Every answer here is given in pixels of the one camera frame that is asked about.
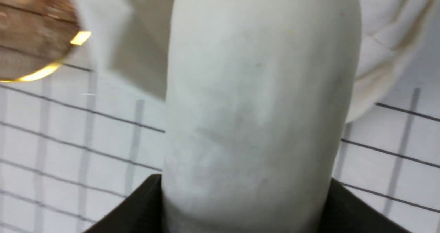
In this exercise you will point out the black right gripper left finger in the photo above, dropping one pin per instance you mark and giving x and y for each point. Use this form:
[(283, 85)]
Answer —
[(141, 212)]

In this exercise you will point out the brown glass plate gold rim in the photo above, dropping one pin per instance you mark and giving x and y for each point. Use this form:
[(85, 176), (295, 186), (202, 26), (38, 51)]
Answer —
[(36, 36)]

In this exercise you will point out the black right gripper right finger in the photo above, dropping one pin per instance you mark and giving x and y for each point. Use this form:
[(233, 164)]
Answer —
[(346, 213)]

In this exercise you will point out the white toy radish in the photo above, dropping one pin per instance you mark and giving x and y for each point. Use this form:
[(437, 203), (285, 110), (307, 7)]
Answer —
[(257, 97)]

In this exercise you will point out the white cloth bag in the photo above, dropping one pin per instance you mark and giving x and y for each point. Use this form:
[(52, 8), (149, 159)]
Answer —
[(129, 44)]

